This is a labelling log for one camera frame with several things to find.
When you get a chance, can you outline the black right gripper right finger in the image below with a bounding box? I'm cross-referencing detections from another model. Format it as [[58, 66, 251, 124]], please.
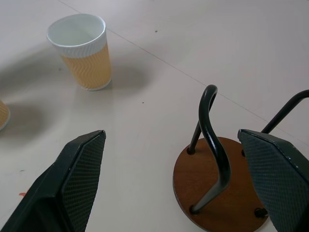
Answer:
[[237, 129, 309, 232]]

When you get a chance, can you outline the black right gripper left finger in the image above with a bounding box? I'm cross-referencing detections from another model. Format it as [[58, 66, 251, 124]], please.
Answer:
[[0, 130, 107, 232]]

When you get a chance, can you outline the orange and white paper cup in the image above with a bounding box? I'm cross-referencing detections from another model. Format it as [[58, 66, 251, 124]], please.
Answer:
[[46, 13, 112, 91], [0, 100, 11, 132]]

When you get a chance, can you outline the wooden base wire stand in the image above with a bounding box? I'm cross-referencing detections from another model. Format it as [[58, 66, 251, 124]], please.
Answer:
[[173, 84, 309, 232]]

